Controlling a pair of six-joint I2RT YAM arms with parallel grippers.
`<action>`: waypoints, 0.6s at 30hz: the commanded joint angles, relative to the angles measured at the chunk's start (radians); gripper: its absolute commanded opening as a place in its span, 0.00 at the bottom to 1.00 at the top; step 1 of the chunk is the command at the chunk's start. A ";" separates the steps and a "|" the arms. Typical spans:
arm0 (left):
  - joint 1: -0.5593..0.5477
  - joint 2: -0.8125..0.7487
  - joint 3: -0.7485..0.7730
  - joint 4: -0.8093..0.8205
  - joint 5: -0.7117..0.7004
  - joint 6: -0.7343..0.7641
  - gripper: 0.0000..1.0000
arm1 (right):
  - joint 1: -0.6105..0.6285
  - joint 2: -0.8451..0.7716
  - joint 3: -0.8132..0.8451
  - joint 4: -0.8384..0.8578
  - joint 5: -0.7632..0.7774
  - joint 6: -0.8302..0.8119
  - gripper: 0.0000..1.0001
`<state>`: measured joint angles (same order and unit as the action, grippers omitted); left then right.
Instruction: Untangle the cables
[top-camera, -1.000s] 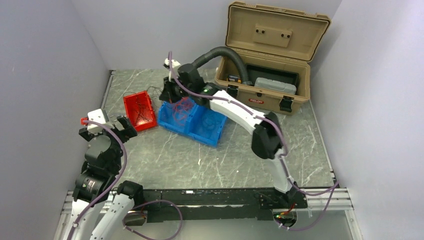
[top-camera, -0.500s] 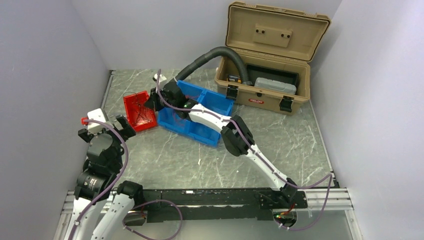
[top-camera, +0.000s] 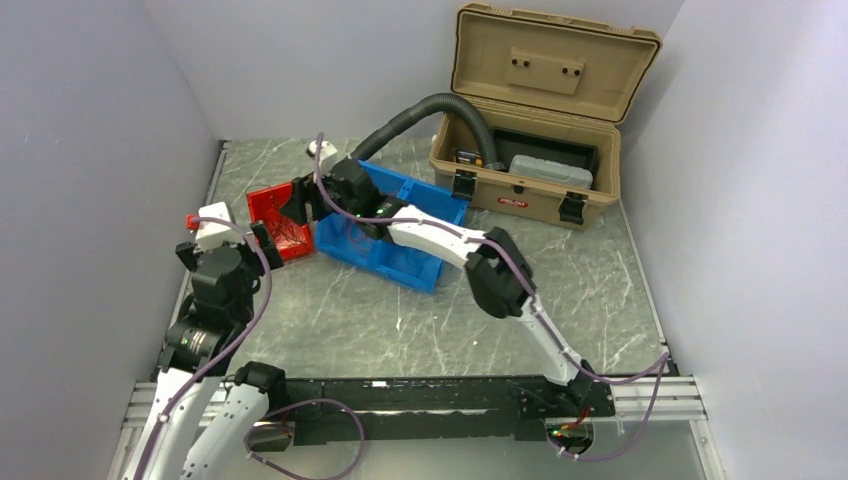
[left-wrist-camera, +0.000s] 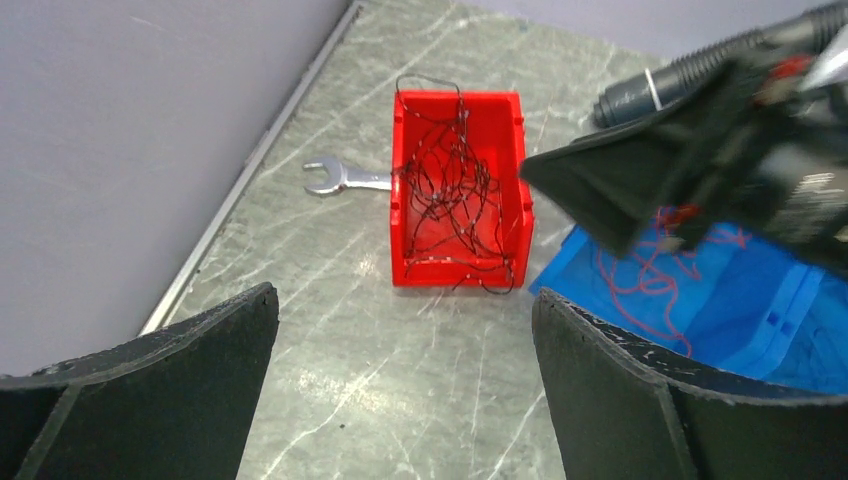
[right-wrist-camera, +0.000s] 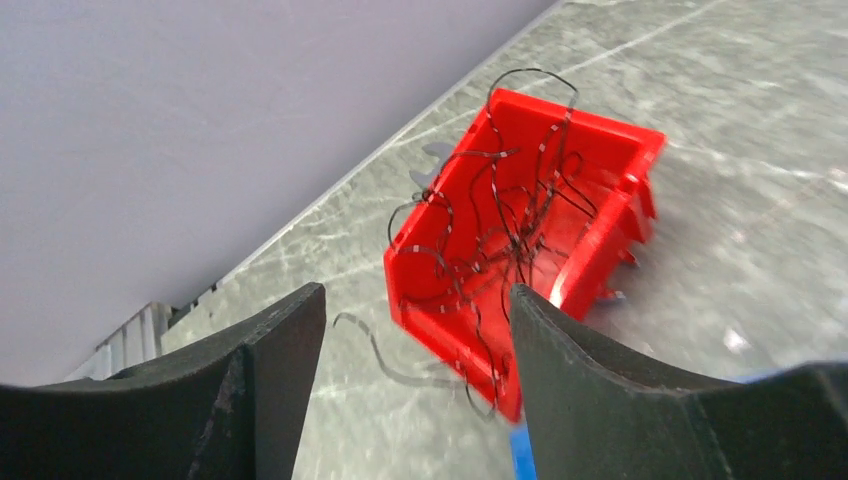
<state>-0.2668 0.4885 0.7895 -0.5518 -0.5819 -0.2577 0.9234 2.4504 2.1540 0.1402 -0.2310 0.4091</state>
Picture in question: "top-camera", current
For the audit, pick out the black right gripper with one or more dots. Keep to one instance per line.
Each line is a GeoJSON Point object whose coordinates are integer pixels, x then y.
{"type": "Point", "coordinates": [304, 192]}

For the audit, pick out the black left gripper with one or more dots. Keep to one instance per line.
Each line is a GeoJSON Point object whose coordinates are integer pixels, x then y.
{"type": "Point", "coordinates": [266, 245]}

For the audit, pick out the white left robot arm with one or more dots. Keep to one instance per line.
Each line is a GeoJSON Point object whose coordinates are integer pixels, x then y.
{"type": "Point", "coordinates": [212, 321]}

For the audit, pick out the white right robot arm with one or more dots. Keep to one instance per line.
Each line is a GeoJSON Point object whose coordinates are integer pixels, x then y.
{"type": "Point", "coordinates": [421, 225]}

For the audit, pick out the red plastic bin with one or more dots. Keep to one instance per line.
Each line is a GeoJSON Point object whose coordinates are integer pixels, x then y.
{"type": "Point", "coordinates": [292, 241]}

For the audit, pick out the blue two-compartment plastic bin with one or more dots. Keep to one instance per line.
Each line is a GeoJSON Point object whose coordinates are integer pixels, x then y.
{"type": "Point", "coordinates": [337, 237]}

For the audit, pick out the black tray in toolbox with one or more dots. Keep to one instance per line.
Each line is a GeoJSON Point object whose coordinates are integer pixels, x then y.
{"type": "Point", "coordinates": [510, 143]}

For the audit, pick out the grey plastic organizer case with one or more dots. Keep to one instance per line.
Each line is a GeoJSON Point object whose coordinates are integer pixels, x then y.
{"type": "Point", "coordinates": [551, 171]}

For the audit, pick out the tan plastic toolbox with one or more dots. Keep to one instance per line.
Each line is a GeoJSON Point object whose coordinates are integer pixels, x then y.
{"type": "Point", "coordinates": [549, 75]}

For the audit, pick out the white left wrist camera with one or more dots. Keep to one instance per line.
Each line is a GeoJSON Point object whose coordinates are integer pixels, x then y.
{"type": "Point", "coordinates": [211, 235]}

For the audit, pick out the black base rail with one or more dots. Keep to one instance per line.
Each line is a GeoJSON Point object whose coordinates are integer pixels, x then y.
{"type": "Point", "coordinates": [319, 411]}

